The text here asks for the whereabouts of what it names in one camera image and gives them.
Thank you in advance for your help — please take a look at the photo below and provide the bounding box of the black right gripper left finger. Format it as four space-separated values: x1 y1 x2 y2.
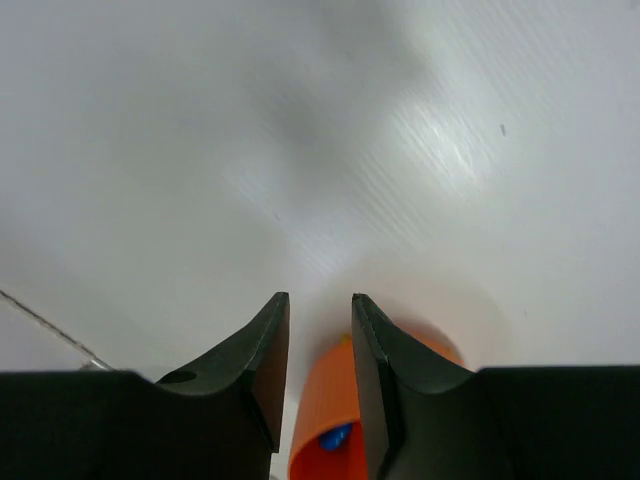
1 292 289 479

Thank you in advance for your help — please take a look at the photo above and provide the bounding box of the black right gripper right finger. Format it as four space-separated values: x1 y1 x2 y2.
352 294 639 479

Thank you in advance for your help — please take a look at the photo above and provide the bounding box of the orange round divided container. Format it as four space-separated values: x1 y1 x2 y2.
288 319 466 480

